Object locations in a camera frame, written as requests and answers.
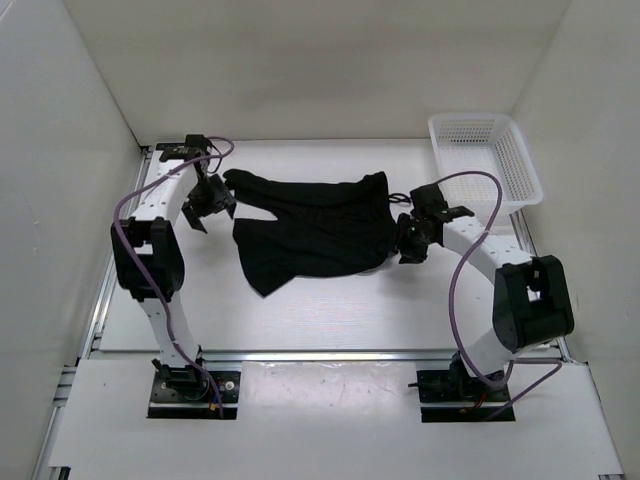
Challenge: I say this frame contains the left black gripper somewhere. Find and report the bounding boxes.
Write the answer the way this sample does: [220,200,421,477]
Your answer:
[182,174,237,233]

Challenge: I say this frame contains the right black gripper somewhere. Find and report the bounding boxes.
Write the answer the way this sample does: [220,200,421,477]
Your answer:
[386,212,434,264]

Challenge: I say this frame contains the black shorts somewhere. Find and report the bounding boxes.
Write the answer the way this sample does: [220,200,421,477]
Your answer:
[224,169,396,297]

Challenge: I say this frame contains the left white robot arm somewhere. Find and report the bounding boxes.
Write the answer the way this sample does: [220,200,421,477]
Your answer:
[110,135,236,409]

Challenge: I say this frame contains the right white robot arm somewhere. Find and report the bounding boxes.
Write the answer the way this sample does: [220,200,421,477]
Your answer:
[396,207,575,400]

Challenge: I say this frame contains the white perforated plastic basket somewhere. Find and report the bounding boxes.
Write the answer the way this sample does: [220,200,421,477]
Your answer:
[428,113,543,218]

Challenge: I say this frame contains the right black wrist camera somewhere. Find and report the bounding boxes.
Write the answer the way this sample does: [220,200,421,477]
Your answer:
[409,184,449,218]

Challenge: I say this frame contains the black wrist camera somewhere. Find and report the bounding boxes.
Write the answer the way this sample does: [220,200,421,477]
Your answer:
[409,184,449,218]
[184,134,214,157]

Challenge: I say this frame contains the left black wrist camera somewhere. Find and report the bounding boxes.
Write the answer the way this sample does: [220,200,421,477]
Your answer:
[184,134,214,157]

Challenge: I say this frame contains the black corner bracket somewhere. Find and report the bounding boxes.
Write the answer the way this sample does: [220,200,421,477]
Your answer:
[155,142,184,151]

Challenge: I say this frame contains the aluminium front rail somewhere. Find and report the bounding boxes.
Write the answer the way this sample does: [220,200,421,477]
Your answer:
[203,349,455,363]

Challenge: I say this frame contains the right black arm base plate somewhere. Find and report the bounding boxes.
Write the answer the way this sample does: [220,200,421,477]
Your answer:
[407,370,516,424]

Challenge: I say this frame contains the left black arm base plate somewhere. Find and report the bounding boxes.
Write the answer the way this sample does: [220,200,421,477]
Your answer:
[147,361,241,420]

